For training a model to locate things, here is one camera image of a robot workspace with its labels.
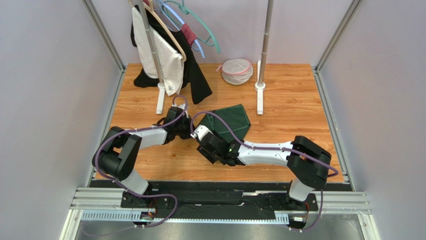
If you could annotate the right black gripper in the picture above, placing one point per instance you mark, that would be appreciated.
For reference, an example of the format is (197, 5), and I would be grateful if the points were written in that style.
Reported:
(206, 146)

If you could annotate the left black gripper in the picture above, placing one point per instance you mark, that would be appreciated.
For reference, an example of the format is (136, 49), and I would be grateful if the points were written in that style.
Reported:
(188, 121)

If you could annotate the dark green cloth napkin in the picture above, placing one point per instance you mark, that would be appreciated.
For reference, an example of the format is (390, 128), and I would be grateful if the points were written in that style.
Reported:
(235, 117)

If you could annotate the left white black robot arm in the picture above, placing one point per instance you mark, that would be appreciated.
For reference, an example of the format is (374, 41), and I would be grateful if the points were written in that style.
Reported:
(118, 152)

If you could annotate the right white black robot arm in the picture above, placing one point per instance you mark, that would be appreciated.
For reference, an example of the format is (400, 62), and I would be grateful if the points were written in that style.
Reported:
(306, 160)

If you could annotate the left white rack foot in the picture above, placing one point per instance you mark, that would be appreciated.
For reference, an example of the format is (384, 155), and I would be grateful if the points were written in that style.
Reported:
(161, 98)

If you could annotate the white rack foot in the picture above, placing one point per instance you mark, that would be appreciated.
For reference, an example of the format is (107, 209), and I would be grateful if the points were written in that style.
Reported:
(260, 88)
(161, 98)

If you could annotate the left metal rack pole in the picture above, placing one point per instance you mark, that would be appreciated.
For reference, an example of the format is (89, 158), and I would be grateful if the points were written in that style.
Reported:
(151, 42)

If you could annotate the metal rack pole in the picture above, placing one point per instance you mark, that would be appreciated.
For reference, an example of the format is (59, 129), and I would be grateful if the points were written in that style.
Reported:
(151, 42)
(265, 43)

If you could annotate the white hanging towel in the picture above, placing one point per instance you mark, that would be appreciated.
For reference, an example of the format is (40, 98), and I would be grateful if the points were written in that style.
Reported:
(171, 64)

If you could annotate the right white rack foot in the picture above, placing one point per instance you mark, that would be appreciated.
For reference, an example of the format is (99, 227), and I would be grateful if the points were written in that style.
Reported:
(260, 88)

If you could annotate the white mesh laundry bag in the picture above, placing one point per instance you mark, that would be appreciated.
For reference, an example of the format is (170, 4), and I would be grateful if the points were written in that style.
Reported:
(236, 71)

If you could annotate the blue plastic hanger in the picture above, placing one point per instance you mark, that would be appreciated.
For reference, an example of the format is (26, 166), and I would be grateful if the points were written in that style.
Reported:
(179, 24)

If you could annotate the teal plastic hanger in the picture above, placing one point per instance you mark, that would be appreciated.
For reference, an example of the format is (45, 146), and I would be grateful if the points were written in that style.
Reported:
(209, 39)

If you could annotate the dark red hanging cloth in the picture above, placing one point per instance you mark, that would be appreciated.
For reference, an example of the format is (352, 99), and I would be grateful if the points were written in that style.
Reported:
(189, 35)

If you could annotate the right metal rack pole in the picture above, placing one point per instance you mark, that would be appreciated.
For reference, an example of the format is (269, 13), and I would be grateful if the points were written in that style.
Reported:
(265, 43)

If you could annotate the wooden clothes hanger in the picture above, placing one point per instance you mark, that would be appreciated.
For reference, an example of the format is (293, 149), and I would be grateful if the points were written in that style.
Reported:
(149, 6)

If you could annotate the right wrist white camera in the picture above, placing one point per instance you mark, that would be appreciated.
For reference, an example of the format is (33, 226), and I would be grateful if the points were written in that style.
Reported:
(200, 132)

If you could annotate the wrist white camera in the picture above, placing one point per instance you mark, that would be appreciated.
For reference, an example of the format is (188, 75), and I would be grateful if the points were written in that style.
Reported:
(178, 110)
(200, 132)

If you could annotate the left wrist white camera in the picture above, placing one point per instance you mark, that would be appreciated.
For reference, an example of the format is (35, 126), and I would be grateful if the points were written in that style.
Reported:
(178, 110)

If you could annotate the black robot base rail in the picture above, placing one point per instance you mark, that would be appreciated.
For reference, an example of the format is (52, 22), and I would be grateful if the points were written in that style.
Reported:
(212, 200)

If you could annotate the aluminium frame rail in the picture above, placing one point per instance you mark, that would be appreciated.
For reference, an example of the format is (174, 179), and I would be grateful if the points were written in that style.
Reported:
(342, 215)

